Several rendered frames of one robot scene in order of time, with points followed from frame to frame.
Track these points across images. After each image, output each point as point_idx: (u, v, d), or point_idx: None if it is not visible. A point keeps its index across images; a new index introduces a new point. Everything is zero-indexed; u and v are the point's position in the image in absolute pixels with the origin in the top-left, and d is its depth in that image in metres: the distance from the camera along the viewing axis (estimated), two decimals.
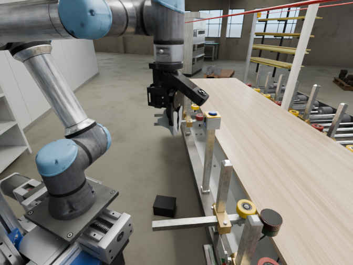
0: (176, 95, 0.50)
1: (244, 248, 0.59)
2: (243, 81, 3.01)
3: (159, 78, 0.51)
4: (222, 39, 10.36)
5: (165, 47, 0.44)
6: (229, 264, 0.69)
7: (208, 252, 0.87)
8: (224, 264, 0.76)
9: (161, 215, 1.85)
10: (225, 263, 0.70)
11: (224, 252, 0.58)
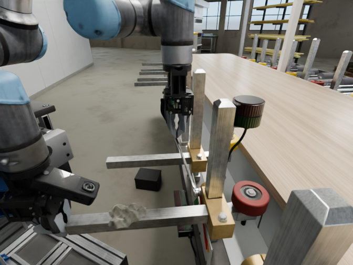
0: None
1: (212, 156, 0.41)
2: None
3: (183, 83, 0.47)
4: (221, 32, 10.17)
5: None
6: (197, 190, 0.51)
7: (179, 198, 0.69)
8: (203, 225, 0.49)
9: (144, 189, 1.66)
10: (194, 194, 0.51)
11: (175, 140, 0.59)
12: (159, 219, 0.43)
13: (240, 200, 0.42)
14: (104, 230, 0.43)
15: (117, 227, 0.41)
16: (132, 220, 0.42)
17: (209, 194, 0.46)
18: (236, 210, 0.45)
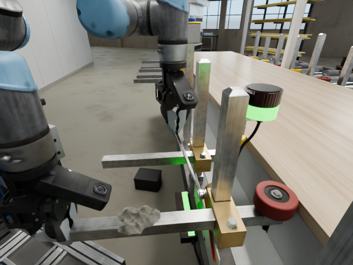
0: (170, 95, 0.51)
1: (220, 153, 0.36)
2: None
3: (165, 76, 0.53)
4: (221, 31, 10.12)
5: (161, 46, 0.46)
6: (201, 191, 0.46)
7: (181, 200, 0.64)
8: (209, 231, 0.43)
9: (143, 190, 1.61)
10: (198, 196, 0.46)
11: (176, 139, 0.55)
12: (175, 224, 0.38)
13: (265, 202, 0.37)
14: (113, 236, 0.38)
15: (129, 233, 0.36)
16: (145, 225, 0.37)
17: (216, 197, 0.41)
18: (260, 213, 0.40)
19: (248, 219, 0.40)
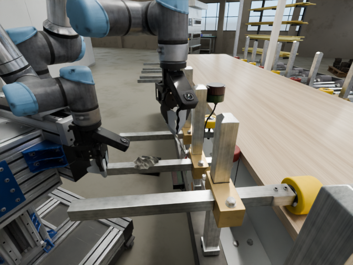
0: (170, 95, 0.51)
1: (194, 122, 0.63)
2: (232, 57, 3.04)
3: (165, 76, 0.53)
4: (219, 32, 10.39)
5: (161, 46, 0.46)
6: (186, 155, 0.73)
7: None
8: (185, 159, 0.81)
9: (145, 174, 1.88)
10: (183, 155, 0.74)
11: None
12: (167, 165, 0.65)
13: None
14: (131, 172, 0.65)
15: (141, 168, 0.63)
16: (149, 165, 0.64)
17: (193, 151, 0.68)
18: None
19: (211, 163, 0.67)
